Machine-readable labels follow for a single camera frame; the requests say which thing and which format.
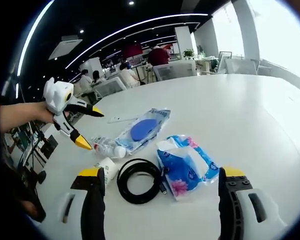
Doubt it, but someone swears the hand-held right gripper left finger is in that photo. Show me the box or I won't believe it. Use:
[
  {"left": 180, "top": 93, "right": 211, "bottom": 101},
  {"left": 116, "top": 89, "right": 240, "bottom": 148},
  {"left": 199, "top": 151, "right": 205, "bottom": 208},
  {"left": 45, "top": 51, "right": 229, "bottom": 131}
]
[{"left": 60, "top": 167, "right": 106, "bottom": 240}]

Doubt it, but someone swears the black cable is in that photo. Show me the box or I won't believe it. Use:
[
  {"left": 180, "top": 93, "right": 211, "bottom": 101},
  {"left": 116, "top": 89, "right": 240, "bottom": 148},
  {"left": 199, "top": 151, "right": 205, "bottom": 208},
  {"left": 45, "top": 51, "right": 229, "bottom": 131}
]
[{"left": 116, "top": 157, "right": 170, "bottom": 205}]

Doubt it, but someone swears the white mesh office chair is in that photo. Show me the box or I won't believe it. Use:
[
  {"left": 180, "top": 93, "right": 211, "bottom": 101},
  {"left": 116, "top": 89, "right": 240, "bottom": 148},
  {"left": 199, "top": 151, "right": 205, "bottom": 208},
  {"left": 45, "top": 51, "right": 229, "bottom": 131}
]
[
  {"left": 223, "top": 57, "right": 258, "bottom": 75},
  {"left": 91, "top": 76, "right": 128, "bottom": 101},
  {"left": 152, "top": 59, "right": 198, "bottom": 82}
]

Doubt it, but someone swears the clear bag with blue disc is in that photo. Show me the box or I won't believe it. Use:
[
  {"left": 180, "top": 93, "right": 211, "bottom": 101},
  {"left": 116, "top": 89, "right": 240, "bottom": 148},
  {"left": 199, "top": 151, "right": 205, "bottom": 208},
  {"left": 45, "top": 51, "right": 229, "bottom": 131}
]
[{"left": 113, "top": 107, "right": 172, "bottom": 155}]

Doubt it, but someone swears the white tabletop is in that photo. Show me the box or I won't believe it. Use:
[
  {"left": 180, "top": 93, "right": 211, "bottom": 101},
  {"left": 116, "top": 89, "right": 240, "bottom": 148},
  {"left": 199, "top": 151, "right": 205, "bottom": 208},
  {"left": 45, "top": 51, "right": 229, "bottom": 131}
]
[{"left": 32, "top": 72, "right": 300, "bottom": 240}]

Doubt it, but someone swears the ceiling air conditioner unit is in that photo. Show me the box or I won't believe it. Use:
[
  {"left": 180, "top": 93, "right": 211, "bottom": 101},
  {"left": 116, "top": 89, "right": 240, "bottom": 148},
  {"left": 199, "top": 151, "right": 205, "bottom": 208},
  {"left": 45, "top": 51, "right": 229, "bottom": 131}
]
[{"left": 48, "top": 35, "right": 81, "bottom": 61}]

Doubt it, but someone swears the clear plastic water bottle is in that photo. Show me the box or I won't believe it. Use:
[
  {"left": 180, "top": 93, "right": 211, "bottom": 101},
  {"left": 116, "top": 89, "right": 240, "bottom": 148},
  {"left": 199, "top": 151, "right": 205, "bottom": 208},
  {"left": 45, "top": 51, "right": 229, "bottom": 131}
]
[{"left": 90, "top": 136, "right": 127, "bottom": 159}]

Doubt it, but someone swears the green potted plant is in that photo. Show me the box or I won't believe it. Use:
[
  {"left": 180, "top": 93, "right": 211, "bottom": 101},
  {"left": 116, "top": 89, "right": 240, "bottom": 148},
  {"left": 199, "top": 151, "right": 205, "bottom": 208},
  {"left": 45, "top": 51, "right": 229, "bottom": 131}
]
[{"left": 182, "top": 48, "right": 195, "bottom": 60}]

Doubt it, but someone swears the black tripod stand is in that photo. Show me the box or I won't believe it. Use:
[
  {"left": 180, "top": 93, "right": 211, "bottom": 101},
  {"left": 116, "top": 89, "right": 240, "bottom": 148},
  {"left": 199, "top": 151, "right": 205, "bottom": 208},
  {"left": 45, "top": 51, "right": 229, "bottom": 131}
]
[{"left": 19, "top": 122, "right": 59, "bottom": 176}]

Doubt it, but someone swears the person's left hand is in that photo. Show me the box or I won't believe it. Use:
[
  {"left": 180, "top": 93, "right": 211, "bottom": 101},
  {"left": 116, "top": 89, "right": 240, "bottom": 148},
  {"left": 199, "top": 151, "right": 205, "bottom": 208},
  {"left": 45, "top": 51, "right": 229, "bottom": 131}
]
[{"left": 21, "top": 101, "right": 70, "bottom": 125}]

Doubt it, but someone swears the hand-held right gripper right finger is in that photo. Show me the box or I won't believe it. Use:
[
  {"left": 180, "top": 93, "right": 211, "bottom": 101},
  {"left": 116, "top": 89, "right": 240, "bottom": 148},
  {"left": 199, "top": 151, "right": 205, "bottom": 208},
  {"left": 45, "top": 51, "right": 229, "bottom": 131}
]
[{"left": 217, "top": 165, "right": 288, "bottom": 240}]

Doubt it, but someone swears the white paper cup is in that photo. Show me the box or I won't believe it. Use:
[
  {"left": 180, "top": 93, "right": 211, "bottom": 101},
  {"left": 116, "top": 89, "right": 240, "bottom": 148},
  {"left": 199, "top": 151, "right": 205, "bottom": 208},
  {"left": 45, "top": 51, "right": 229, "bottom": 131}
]
[{"left": 92, "top": 156, "right": 119, "bottom": 190}]

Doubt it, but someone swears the blue floral tissue pack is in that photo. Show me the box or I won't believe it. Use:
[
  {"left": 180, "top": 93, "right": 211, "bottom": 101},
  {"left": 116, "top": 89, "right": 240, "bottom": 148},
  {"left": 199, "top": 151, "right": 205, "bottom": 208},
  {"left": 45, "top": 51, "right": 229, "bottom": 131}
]
[{"left": 155, "top": 134, "right": 221, "bottom": 202}]

